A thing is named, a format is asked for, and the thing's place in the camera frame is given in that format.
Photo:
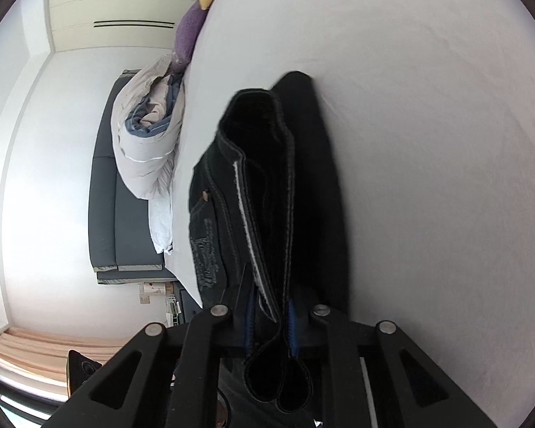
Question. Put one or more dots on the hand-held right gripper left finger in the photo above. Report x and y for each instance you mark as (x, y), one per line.
(248, 321)

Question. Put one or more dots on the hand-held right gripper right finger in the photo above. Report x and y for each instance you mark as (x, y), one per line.
(293, 327)

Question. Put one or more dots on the black pants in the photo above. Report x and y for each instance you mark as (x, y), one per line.
(267, 187)

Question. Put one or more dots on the dark nightstand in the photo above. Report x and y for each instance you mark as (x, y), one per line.
(189, 305)

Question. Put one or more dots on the white pillow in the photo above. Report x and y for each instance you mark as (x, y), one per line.
(160, 223)

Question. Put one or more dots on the black device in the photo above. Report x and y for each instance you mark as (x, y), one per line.
(82, 372)

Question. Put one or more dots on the grey padded headboard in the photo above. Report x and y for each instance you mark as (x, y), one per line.
(102, 214)

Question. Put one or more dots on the rolled white duvet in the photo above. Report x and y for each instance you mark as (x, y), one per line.
(138, 160)

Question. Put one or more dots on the peach curtain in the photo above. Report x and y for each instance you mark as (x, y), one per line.
(31, 347)

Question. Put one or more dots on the bed with white sheet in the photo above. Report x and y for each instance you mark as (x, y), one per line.
(428, 142)

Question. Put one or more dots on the window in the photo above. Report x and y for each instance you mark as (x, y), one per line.
(18, 403)

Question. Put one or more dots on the purple cushion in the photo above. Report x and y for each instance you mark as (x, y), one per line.
(188, 31)

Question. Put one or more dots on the cream wardrobe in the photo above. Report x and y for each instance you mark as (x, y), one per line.
(116, 9)

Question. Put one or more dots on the wall socket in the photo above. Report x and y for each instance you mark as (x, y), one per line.
(145, 299)

